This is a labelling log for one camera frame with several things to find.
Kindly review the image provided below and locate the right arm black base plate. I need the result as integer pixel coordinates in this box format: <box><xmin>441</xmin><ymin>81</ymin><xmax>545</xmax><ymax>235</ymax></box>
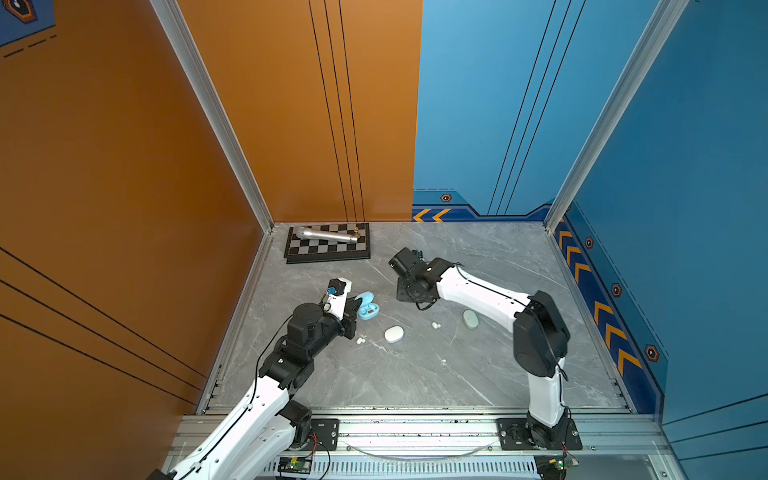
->
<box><xmin>496</xmin><ymin>416</ymin><xmax>583</xmax><ymax>451</ymax></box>

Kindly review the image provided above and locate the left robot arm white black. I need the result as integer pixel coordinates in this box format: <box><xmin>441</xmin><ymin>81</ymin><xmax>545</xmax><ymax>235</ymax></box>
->
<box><xmin>148</xmin><ymin>294</ymin><xmax>362</xmax><ymax>479</ymax></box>

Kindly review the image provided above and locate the green circuit board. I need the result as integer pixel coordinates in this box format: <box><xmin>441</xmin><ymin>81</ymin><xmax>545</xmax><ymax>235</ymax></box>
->
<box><xmin>534</xmin><ymin>456</ymin><xmax>580</xmax><ymax>480</ymax></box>
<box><xmin>276</xmin><ymin>457</ymin><xmax>313</xmax><ymax>479</ymax></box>

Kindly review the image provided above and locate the black white chessboard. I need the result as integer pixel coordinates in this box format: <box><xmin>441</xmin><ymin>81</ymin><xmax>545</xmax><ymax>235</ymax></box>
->
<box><xmin>284</xmin><ymin>223</ymin><xmax>371</xmax><ymax>264</ymax></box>

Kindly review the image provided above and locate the right green circuit board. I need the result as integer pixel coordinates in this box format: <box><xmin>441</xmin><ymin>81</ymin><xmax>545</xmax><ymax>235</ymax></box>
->
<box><xmin>534</xmin><ymin>456</ymin><xmax>580</xmax><ymax>480</ymax></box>

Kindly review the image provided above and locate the left aluminium corner post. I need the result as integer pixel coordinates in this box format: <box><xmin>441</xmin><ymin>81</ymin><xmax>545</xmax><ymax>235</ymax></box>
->
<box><xmin>148</xmin><ymin>0</ymin><xmax>275</xmax><ymax>234</ymax></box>

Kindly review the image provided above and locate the right aluminium corner post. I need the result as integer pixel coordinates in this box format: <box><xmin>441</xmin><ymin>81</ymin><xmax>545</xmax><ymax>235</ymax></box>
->
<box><xmin>543</xmin><ymin>0</ymin><xmax>689</xmax><ymax>234</ymax></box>

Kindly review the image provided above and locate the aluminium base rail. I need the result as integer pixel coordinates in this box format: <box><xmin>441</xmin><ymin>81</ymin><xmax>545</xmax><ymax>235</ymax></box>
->
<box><xmin>161</xmin><ymin>407</ymin><xmax>685</xmax><ymax>480</ymax></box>

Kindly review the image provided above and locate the white earbud charging case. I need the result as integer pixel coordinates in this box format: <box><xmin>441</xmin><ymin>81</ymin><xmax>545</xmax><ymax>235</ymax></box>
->
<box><xmin>384</xmin><ymin>326</ymin><xmax>405</xmax><ymax>344</ymax></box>

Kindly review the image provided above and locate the blue earbud charging case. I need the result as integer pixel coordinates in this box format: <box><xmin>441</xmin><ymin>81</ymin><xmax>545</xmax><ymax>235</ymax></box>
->
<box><xmin>355</xmin><ymin>291</ymin><xmax>380</xmax><ymax>321</ymax></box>

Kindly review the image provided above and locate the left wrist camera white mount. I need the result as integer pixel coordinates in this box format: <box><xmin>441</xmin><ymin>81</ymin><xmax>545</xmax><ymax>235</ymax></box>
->
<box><xmin>321</xmin><ymin>278</ymin><xmax>351</xmax><ymax>321</ymax></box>

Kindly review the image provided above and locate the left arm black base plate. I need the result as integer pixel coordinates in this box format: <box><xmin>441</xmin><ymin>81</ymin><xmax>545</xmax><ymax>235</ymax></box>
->
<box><xmin>289</xmin><ymin>418</ymin><xmax>340</xmax><ymax>451</ymax></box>

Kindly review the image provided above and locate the mint green earbud charging case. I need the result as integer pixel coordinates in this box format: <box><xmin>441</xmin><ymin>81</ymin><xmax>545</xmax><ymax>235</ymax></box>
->
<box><xmin>462</xmin><ymin>310</ymin><xmax>480</xmax><ymax>330</ymax></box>

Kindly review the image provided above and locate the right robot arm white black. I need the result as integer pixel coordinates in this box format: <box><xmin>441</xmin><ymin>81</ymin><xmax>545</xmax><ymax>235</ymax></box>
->
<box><xmin>389</xmin><ymin>248</ymin><xmax>574</xmax><ymax>450</ymax></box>

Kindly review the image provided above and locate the silver microphone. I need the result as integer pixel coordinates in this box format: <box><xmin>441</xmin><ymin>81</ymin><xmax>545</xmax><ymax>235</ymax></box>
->
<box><xmin>294</xmin><ymin>227</ymin><xmax>359</xmax><ymax>243</ymax></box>

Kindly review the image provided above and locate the aluminium corner post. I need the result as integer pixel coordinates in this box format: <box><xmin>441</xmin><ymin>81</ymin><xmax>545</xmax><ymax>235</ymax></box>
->
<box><xmin>148</xmin><ymin>0</ymin><xmax>275</xmax><ymax>234</ymax></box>
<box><xmin>543</xmin><ymin>0</ymin><xmax>689</xmax><ymax>234</ymax></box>

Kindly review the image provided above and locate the left green circuit board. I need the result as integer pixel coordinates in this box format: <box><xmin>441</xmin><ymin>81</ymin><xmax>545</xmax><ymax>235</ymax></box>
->
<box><xmin>276</xmin><ymin>457</ymin><xmax>313</xmax><ymax>479</ymax></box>

